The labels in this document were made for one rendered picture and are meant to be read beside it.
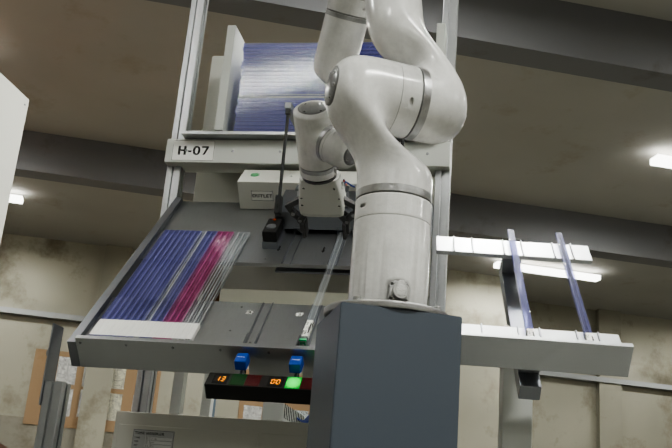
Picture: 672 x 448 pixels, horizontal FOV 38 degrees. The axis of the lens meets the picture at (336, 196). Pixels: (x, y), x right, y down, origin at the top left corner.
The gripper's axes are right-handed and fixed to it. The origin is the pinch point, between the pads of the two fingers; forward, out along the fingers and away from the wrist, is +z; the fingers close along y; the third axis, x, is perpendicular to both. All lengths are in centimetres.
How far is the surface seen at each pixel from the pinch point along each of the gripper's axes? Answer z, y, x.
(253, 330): 7.2, 11.4, 26.0
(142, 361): 8.6, 32.9, 35.5
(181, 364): 8.8, 24.5, 35.6
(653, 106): 204, -137, -443
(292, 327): 7.4, 3.5, 24.2
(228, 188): 22, 39, -50
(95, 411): 633, 403, -530
